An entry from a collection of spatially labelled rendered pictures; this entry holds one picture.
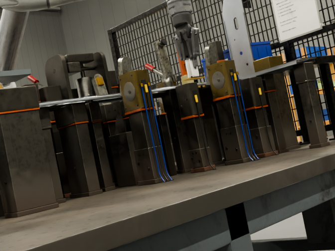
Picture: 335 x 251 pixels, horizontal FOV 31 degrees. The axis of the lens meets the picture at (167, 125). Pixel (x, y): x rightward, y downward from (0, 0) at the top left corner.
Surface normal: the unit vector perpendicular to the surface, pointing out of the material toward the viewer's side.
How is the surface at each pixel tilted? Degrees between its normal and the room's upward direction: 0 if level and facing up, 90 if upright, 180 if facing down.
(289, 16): 90
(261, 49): 90
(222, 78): 90
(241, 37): 90
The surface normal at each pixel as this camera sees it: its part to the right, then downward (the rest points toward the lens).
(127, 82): -0.76, 0.13
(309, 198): 0.74, -0.18
